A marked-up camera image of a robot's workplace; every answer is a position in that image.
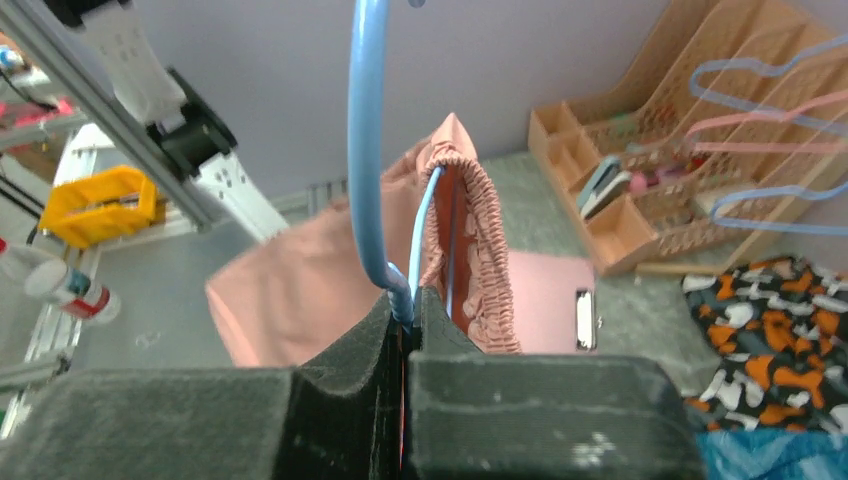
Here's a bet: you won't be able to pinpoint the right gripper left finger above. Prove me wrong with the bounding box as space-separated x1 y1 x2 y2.
1 298 400 479

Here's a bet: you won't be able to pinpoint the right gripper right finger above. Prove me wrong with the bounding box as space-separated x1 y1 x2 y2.
403 287 706 479

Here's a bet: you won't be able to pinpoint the pink shorts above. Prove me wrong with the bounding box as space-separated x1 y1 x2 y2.
206 114 521 367

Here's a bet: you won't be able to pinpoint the light blue wire hanger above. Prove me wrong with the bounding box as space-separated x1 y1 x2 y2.
347 0 444 333

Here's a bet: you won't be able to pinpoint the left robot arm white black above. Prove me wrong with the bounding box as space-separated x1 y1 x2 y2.
46 1 289 243

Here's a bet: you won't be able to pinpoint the blue shark print shorts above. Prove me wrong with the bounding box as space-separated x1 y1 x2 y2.
696 429 847 480

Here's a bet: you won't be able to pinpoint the orange camouflage shorts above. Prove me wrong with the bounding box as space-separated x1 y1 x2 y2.
681 256 847 433

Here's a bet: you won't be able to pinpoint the pink hanger on left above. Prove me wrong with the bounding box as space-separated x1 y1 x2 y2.
682 90 847 154

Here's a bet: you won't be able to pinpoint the pink flat board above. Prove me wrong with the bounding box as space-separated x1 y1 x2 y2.
509 251 600 354

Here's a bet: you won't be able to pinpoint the yellow plastic bin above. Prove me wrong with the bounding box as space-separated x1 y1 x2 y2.
39 165 159 249

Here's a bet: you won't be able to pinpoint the clear plastic bottle red cap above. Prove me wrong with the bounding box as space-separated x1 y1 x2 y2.
1 238 122 324

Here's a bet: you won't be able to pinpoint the peach plastic file organizer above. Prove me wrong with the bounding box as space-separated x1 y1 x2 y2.
528 1 847 274

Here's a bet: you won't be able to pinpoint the aluminium frame post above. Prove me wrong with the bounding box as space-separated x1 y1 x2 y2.
1 1 214 230

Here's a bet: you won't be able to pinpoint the red clamp on frame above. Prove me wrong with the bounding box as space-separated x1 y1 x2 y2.
1 99 74 129

